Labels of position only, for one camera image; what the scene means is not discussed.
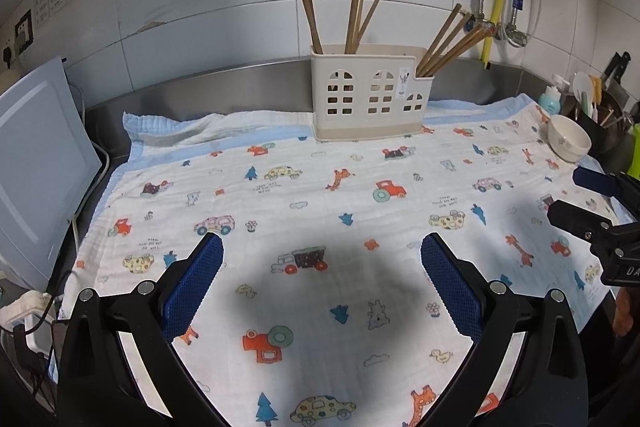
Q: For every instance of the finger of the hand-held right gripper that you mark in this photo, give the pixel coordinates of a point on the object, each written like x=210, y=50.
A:
x=575, y=217
x=592, y=179

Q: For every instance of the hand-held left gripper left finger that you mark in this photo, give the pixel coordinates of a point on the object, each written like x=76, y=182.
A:
x=195, y=287

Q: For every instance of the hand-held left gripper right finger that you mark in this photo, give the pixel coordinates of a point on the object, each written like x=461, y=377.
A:
x=450, y=287

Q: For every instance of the cream plastic chopstick holder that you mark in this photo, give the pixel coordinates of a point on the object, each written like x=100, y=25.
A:
x=350, y=122

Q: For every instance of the bunch of wooden chopsticks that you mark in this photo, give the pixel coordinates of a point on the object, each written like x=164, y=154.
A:
x=352, y=22

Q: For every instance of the white ceramic bowl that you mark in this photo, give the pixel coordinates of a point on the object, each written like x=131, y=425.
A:
x=567, y=139

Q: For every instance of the green plastic item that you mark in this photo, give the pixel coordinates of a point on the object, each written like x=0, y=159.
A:
x=634, y=152

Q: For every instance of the dark cooking pot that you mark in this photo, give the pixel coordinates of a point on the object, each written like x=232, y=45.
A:
x=607, y=127

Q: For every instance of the teal plastic bottle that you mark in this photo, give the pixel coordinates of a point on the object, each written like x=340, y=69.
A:
x=550, y=99

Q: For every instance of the white spatula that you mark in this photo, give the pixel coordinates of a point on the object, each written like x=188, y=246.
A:
x=582, y=84

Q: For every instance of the black kitchen knife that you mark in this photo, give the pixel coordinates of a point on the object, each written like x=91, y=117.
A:
x=617, y=67

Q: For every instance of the white cartoon printed cloth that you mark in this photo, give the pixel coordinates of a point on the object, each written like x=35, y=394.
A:
x=325, y=187

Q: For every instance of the metal pipe valve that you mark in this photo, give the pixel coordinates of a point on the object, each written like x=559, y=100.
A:
x=487, y=27
x=517, y=38

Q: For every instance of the white power strip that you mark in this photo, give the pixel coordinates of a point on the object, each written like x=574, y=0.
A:
x=22, y=314

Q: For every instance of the white kitchen appliance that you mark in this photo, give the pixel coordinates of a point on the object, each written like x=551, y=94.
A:
x=40, y=167

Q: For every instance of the brown wooden chopstick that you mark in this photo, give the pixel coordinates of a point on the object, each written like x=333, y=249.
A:
x=311, y=17
x=440, y=37

